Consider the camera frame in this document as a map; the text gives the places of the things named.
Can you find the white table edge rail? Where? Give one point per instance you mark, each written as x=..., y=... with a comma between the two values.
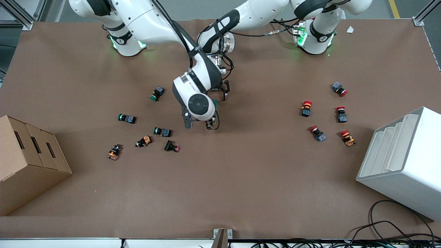
x=69, y=243

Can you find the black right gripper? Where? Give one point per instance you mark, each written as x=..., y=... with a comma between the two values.
x=210, y=124

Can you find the black switch with red lens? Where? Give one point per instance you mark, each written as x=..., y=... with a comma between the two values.
x=172, y=146

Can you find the brown table cover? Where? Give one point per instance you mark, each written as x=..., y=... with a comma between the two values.
x=241, y=179

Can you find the white stepped sorting rack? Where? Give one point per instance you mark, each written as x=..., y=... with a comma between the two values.
x=406, y=172

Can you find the small white paper scrap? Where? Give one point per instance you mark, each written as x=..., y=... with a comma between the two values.
x=350, y=29

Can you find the grey metal bracket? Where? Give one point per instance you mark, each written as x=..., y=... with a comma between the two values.
x=222, y=236

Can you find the green load switch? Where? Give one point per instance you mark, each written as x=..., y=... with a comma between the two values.
x=214, y=103

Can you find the aluminium frame profile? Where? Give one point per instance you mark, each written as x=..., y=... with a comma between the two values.
x=19, y=15
x=425, y=13

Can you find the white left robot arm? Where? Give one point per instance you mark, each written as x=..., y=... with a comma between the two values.
x=262, y=12

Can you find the brown cardboard box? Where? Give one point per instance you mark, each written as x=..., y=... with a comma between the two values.
x=31, y=165

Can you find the red mushroom button black body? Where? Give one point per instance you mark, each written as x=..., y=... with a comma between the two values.
x=306, y=108

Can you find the red mushroom button orange body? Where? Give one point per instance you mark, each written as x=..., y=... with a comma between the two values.
x=347, y=137

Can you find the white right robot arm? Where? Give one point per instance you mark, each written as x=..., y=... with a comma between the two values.
x=148, y=24

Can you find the green push button switch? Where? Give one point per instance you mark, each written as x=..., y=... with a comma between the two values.
x=157, y=93
x=162, y=131
x=126, y=118

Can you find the red mushroom button blue body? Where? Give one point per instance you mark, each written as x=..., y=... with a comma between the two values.
x=317, y=133
x=341, y=114
x=339, y=89

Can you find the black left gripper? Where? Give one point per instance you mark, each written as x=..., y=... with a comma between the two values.
x=223, y=86

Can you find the black button with orange body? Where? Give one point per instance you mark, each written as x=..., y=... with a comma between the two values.
x=114, y=152
x=144, y=141

